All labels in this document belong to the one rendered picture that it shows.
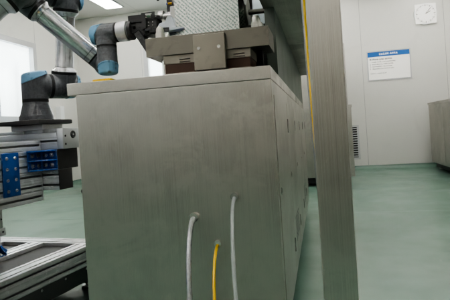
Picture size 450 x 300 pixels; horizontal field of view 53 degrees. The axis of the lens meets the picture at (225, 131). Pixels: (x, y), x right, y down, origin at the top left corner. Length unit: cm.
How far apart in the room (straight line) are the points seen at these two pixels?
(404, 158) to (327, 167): 646
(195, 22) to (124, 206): 70
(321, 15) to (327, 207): 34
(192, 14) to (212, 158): 58
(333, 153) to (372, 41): 651
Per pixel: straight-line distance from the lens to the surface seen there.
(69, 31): 189
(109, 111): 148
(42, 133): 216
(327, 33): 83
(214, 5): 168
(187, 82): 139
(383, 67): 724
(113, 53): 176
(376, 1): 743
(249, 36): 143
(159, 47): 150
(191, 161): 138
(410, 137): 727
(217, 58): 141
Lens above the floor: 72
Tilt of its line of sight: level
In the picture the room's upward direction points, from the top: 4 degrees counter-clockwise
